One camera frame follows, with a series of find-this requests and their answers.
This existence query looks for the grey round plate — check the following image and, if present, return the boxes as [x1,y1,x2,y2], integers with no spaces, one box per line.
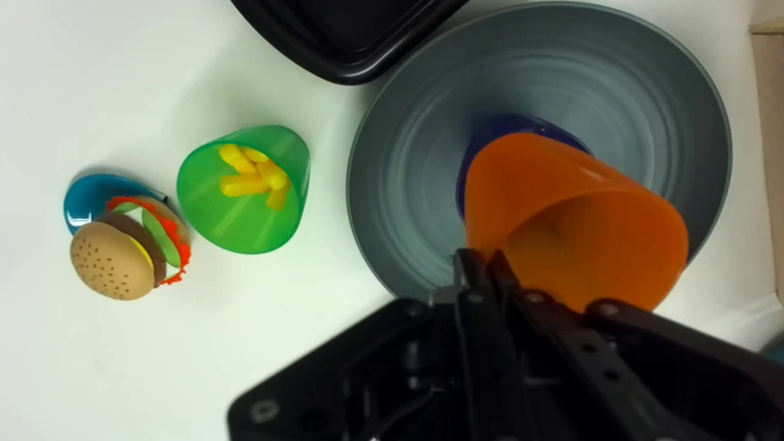
[346,0,734,306]

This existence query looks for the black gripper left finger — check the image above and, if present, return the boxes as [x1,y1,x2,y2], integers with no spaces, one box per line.
[228,247,510,441]

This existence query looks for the green translucent cup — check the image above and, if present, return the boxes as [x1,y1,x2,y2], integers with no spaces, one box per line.
[173,122,314,258]

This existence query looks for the black plastic tray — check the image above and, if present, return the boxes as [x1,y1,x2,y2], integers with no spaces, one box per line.
[228,0,471,89]

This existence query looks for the yellow toy fries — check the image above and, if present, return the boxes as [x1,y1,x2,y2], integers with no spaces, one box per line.
[215,142,288,213]

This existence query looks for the small blue dish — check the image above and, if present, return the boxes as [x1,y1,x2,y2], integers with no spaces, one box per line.
[62,166,166,237]

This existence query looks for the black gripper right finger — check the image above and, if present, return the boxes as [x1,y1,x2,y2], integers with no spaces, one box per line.
[487,252,784,441]

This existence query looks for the blue plastic cup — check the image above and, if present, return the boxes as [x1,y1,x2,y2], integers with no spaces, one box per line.
[460,114,593,224]

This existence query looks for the orange plastic cup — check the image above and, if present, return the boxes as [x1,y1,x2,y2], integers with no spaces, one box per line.
[462,130,690,316]

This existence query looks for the toy hamburger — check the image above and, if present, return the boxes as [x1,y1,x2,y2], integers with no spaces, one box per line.
[68,193,194,303]

